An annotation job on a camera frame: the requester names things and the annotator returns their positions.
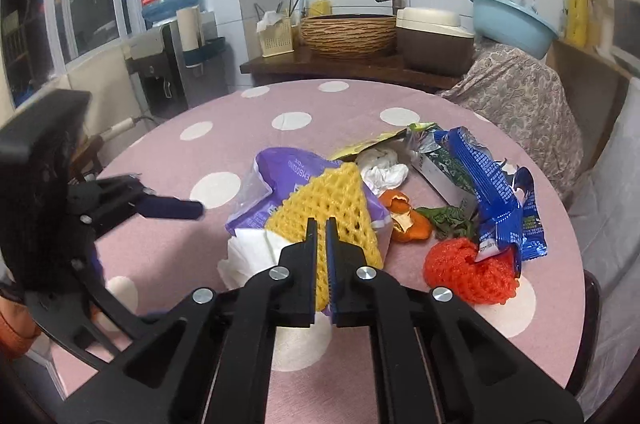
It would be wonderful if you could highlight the purple tissue plastic bag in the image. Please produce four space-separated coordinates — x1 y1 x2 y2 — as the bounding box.
224 145 394 246

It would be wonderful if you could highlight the red foam fruit net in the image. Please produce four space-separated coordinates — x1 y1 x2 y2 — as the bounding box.
422 238 520 305

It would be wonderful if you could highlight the green leaf scrap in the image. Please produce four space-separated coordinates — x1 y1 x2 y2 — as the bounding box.
416 205 477 241

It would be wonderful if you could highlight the green white carton box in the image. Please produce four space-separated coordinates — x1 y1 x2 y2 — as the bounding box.
404 123 477 217

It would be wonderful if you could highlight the brown white rice cooker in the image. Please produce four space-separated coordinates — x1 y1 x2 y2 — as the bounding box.
396 7 474 78

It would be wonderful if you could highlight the blue snack wrapper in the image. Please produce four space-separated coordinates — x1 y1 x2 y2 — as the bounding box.
434 126 548 277

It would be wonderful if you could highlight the window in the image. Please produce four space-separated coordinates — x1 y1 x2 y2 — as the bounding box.
0 0 141 110

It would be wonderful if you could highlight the wooden side shelf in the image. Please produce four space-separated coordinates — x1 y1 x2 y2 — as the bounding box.
547 40 631 173

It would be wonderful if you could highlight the wooden counter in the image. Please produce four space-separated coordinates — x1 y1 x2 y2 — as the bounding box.
240 47 460 93

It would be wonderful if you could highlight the woven wicker sink basin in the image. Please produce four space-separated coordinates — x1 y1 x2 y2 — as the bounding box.
300 14 396 59

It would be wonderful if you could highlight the pink polka dot tablecloth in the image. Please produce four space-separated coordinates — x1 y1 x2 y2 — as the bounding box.
98 80 585 423

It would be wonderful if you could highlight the water dispenser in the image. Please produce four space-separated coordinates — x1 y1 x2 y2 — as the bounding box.
125 11 228 120

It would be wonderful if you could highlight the white sheet cover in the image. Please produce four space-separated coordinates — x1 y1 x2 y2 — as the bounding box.
570 78 639 418

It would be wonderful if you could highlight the yellow foam fruit net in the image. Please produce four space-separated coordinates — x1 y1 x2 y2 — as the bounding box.
266 162 390 311

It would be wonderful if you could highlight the paper towel roll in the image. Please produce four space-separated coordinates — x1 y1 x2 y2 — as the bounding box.
177 6 203 52

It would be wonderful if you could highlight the light blue plastic basin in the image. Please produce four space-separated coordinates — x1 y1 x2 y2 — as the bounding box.
470 0 558 59

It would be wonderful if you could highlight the orange peel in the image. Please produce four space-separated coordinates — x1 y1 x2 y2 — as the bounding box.
378 189 433 243

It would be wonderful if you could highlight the yellow soap bottle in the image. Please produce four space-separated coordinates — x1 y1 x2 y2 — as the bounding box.
308 0 332 18

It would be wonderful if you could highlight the yellow snack packet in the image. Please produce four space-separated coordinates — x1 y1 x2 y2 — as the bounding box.
329 122 439 162

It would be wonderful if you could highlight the white microwave oven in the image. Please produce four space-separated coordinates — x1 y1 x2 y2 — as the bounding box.
611 0 640 70

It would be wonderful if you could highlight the floral cloth cover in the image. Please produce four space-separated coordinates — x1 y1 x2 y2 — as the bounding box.
439 39 584 200

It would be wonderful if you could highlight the small white crumpled tissue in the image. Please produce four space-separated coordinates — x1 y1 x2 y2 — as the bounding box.
356 147 409 197

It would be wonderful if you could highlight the beige tissue holder basket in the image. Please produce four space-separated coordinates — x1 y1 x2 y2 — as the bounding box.
256 10 294 58

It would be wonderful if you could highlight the white tissue paper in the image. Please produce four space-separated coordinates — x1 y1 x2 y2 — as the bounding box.
217 228 292 290

